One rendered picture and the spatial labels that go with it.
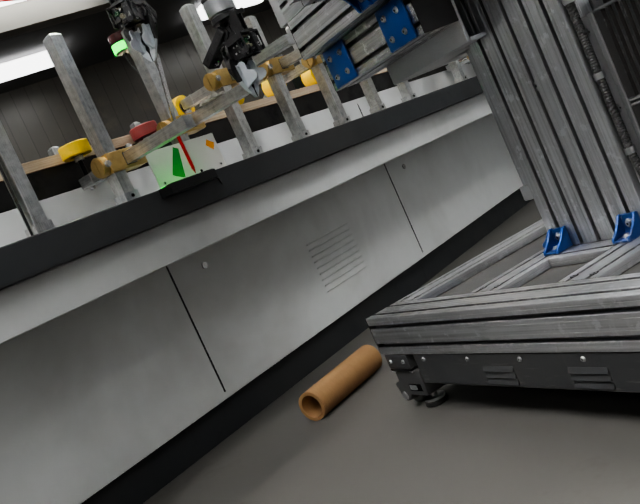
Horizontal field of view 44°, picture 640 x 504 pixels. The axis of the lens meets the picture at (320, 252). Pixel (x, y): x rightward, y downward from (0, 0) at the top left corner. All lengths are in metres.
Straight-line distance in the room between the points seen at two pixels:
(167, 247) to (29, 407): 0.50
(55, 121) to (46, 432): 9.52
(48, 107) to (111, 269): 9.52
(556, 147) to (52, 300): 1.09
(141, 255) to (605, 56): 1.13
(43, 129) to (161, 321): 9.17
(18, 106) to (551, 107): 10.11
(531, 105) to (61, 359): 1.23
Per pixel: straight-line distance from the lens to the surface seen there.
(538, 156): 1.62
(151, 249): 1.97
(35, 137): 11.23
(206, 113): 2.11
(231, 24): 2.01
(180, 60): 12.01
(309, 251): 2.69
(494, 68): 1.63
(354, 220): 2.93
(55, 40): 2.04
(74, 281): 1.83
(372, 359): 2.21
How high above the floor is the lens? 0.55
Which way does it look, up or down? 5 degrees down
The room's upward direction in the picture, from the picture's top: 24 degrees counter-clockwise
